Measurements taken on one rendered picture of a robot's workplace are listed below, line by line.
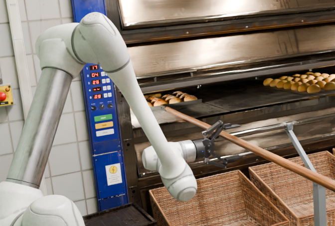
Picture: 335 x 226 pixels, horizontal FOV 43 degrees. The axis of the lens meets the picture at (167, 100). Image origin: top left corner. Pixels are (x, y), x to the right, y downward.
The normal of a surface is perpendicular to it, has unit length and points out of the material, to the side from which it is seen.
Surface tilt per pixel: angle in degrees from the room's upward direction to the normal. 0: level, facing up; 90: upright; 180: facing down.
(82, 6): 90
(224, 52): 70
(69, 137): 90
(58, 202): 5
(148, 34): 90
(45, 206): 6
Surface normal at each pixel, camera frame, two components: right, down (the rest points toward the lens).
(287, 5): 0.28, -0.22
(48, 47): -0.52, -0.31
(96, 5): 0.33, 0.12
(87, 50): -0.25, 0.62
